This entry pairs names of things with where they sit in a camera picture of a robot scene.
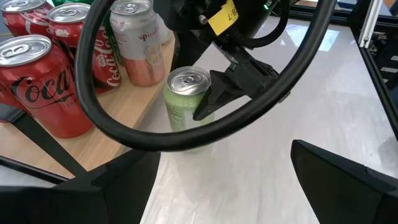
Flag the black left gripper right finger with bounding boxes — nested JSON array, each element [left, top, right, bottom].
[[290, 139, 398, 224]]

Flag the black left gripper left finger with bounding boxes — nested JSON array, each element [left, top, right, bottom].
[[0, 149, 162, 224]]

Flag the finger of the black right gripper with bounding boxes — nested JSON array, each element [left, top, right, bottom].
[[172, 29, 218, 72], [192, 57, 280, 122]]

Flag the white pink Spindrift can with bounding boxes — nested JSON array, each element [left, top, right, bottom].
[[109, 0, 167, 87]]

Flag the light green beverage can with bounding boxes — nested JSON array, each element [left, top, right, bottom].
[[163, 65, 216, 134]]

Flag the red Coca-Cola Star Wars can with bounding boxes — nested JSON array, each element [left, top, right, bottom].
[[0, 0, 54, 37], [47, 2, 122, 95]]

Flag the red Coca-Cola Zero can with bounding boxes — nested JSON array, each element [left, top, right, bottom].
[[0, 89, 28, 124], [0, 34, 95, 139]]

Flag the yellow label tag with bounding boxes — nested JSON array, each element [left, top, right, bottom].
[[207, 0, 239, 37]]

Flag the black drawer unit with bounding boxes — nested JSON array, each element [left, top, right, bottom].
[[373, 30, 398, 110]]

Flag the silver aluminium extrusion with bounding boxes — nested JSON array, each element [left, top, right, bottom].
[[358, 0, 384, 48]]

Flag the black cable loop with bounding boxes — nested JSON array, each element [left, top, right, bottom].
[[74, 0, 338, 152]]

